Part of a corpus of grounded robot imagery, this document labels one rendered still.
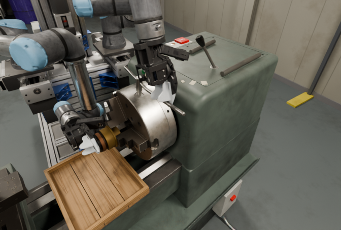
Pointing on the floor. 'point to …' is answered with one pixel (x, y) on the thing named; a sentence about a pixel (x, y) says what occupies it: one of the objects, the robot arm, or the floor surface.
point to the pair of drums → (19, 0)
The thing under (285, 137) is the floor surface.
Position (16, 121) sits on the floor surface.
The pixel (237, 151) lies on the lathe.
